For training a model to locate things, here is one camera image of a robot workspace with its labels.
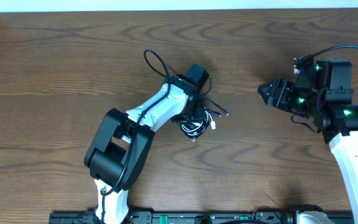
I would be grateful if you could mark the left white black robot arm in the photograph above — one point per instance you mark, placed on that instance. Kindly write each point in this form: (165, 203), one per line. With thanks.
(119, 149)

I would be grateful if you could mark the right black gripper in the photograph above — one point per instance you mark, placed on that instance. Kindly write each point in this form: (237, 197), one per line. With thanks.
(283, 88)

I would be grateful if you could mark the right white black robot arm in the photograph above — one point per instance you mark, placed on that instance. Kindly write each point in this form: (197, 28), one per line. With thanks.
(322, 91)

